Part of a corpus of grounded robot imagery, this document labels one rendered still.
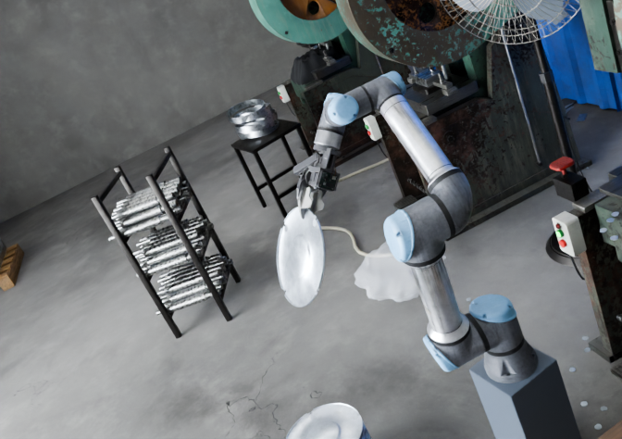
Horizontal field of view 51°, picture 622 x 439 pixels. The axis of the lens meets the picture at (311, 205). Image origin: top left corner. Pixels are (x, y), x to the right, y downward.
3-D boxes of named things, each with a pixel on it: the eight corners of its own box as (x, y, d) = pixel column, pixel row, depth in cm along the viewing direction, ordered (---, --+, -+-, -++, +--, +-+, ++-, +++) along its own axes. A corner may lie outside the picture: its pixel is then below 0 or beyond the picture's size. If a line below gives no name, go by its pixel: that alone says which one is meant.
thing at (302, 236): (337, 252, 172) (334, 252, 172) (301, 328, 188) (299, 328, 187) (299, 186, 193) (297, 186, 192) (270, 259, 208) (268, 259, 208)
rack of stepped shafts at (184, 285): (239, 318, 367) (158, 171, 329) (167, 342, 375) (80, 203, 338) (247, 277, 405) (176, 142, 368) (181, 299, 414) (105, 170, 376)
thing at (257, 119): (284, 219, 460) (236, 118, 428) (258, 206, 499) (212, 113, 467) (329, 189, 472) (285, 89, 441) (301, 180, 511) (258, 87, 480)
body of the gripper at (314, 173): (314, 187, 181) (325, 145, 181) (297, 183, 188) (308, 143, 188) (336, 194, 185) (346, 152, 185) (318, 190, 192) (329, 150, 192)
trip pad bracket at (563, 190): (583, 232, 220) (570, 182, 213) (565, 223, 229) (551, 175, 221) (598, 223, 221) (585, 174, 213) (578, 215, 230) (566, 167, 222)
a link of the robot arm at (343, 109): (363, 82, 172) (354, 88, 183) (325, 101, 171) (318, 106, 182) (376, 109, 173) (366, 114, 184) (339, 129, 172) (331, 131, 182)
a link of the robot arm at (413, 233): (493, 358, 182) (449, 206, 154) (447, 385, 181) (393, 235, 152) (470, 333, 192) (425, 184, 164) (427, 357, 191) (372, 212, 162)
